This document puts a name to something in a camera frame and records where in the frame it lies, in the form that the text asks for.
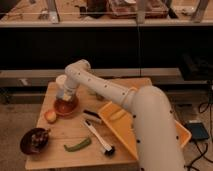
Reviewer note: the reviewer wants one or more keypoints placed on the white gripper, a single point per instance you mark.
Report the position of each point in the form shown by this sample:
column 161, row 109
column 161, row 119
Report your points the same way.
column 67, row 97

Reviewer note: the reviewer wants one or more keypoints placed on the wooden table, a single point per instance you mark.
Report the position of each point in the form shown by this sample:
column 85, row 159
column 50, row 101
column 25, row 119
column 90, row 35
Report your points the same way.
column 71, row 131

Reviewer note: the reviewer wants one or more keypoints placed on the red bowl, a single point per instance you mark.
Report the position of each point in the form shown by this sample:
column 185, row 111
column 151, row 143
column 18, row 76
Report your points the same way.
column 65, row 108

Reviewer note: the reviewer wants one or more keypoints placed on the blue sponge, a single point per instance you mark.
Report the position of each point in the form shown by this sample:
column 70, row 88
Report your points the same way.
column 60, row 94

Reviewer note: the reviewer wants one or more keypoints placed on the banana in tray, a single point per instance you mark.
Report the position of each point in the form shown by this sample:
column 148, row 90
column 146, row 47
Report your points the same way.
column 117, row 115

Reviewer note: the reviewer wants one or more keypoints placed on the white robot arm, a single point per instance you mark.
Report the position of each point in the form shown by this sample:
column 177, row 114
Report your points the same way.
column 77, row 73

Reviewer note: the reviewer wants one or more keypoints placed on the dark purple bowl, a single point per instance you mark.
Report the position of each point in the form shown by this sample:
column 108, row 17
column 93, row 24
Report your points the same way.
column 34, row 141

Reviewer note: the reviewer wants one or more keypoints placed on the yellow tray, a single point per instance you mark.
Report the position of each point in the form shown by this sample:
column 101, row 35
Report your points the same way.
column 120, row 128

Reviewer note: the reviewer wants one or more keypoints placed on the white cup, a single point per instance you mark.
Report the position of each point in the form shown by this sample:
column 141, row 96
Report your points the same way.
column 60, row 80

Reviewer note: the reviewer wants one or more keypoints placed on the small black brush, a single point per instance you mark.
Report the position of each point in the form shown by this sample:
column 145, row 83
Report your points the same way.
column 92, row 116

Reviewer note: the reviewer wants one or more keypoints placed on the green pepper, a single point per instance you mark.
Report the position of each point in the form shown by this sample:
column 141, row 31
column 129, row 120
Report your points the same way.
column 84, row 143

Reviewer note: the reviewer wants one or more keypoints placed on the peach apple fruit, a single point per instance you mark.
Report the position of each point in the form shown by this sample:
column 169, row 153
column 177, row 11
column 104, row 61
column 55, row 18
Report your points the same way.
column 50, row 116

